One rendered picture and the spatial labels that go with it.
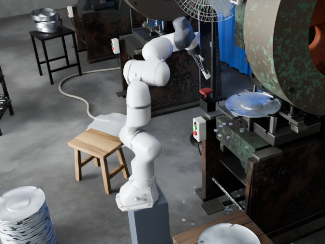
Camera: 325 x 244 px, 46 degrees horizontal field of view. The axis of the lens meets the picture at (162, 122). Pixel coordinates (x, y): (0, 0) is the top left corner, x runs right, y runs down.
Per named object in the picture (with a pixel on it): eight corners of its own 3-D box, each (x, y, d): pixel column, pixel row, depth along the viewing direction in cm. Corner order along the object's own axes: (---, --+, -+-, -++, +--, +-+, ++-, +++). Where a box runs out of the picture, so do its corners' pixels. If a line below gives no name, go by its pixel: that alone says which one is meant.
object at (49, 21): (51, 85, 445) (36, 16, 406) (37, 74, 478) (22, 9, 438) (82, 75, 464) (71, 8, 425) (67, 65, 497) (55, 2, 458)
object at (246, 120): (231, 139, 204) (232, 117, 197) (217, 127, 215) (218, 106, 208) (271, 127, 212) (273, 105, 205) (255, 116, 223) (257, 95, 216)
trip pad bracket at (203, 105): (207, 130, 238) (207, 101, 228) (199, 123, 246) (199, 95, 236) (215, 128, 240) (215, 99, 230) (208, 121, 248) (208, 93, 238)
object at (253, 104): (292, 109, 201) (292, 107, 201) (245, 123, 192) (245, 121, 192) (258, 88, 225) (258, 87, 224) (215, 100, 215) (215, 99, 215)
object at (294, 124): (297, 133, 195) (300, 115, 190) (276, 119, 208) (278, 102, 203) (307, 130, 197) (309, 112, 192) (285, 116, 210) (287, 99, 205)
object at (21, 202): (16, 229, 199) (16, 228, 199) (-20, 212, 213) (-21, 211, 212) (55, 195, 221) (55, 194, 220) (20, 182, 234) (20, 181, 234)
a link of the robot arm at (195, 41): (185, 45, 208) (189, 53, 212) (203, 31, 209) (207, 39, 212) (175, 38, 219) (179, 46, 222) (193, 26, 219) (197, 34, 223)
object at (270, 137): (273, 146, 196) (274, 137, 193) (226, 110, 232) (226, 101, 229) (319, 131, 206) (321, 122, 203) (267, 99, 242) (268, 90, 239)
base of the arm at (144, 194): (121, 216, 187) (117, 193, 180) (112, 192, 203) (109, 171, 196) (164, 203, 193) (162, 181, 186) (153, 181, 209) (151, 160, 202)
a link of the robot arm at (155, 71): (129, 42, 167) (164, 47, 161) (149, 36, 182) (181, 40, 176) (130, 85, 175) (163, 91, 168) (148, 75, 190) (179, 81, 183)
